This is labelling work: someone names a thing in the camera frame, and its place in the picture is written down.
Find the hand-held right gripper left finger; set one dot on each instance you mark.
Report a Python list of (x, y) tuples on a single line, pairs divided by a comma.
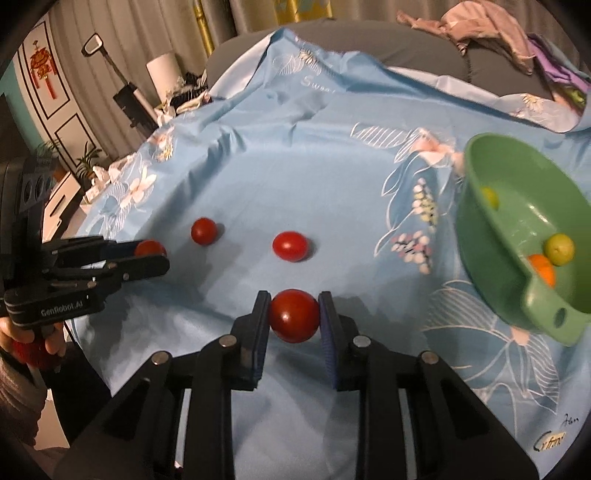
[(258, 341)]

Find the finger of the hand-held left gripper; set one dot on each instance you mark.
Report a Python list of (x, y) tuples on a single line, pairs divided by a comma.
[(122, 249), (143, 267)]

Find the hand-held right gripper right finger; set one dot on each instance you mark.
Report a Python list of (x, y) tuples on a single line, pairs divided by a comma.
[(328, 341)]

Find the red cherry tomato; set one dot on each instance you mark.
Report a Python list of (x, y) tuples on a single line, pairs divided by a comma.
[(290, 246), (150, 248), (294, 316), (204, 231)]

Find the green plastic basin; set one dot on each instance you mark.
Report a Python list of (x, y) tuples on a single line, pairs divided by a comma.
[(489, 258)]

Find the small orange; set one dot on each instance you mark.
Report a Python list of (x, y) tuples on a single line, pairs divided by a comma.
[(541, 270)]

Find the small green tomato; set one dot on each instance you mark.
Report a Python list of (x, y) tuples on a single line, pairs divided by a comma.
[(558, 249)]

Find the person's left forearm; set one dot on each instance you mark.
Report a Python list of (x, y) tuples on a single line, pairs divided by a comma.
[(18, 397)]

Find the person's left hand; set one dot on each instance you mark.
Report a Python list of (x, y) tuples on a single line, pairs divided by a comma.
[(55, 339)]

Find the white cabinet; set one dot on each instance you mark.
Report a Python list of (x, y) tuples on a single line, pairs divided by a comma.
[(64, 194)]

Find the potted plant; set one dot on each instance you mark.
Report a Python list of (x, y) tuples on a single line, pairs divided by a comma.
[(46, 150), (87, 159)]

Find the upright vacuum cleaner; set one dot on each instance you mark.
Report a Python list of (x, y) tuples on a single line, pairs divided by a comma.
[(131, 101)]

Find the red knot decoration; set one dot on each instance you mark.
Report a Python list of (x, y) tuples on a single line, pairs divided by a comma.
[(42, 64)]

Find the blue floral bed sheet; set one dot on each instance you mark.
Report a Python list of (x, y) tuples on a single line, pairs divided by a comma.
[(300, 175)]

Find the black and white cloth pile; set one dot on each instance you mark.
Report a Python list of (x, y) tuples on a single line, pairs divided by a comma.
[(189, 94)]

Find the white cylinder appliance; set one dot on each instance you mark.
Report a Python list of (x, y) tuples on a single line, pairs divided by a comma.
[(164, 74)]

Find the grey curtain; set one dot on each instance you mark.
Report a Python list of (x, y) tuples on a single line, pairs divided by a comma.
[(120, 41)]

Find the gold pole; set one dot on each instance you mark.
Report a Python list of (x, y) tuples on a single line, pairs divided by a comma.
[(203, 27)]

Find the grey sofa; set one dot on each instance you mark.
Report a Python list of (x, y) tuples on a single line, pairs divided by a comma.
[(415, 46)]

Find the purple cloth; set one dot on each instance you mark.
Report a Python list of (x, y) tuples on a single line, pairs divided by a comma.
[(554, 69)]

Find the pink clothes pile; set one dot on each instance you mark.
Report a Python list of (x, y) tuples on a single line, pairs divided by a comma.
[(485, 23)]

